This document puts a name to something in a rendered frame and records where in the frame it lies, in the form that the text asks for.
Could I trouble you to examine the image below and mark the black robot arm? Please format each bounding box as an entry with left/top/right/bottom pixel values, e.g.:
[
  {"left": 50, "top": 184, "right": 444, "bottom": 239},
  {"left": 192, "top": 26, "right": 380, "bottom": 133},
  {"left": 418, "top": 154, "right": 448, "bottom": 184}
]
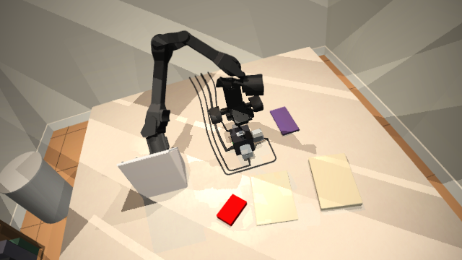
[{"left": 140, "top": 30, "right": 264, "bottom": 155}]

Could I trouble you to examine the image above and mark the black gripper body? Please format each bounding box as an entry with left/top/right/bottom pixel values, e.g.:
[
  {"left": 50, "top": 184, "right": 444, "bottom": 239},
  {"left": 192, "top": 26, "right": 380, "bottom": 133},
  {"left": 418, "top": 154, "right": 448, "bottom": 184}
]
[{"left": 209, "top": 94, "right": 264, "bottom": 124}]

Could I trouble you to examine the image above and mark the purple flat rectangular slab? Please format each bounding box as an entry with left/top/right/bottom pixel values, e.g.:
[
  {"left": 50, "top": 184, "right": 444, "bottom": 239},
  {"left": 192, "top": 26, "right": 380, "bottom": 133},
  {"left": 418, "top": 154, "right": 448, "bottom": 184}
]
[{"left": 270, "top": 106, "right": 300, "bottom": 136}]

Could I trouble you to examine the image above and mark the red rectangular block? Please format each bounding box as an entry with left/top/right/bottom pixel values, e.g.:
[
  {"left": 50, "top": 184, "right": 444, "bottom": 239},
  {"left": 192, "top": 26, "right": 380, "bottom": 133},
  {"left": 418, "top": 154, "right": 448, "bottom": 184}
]
[{"left": 216, "top": 194, "right": 248, "bottom": 226}]

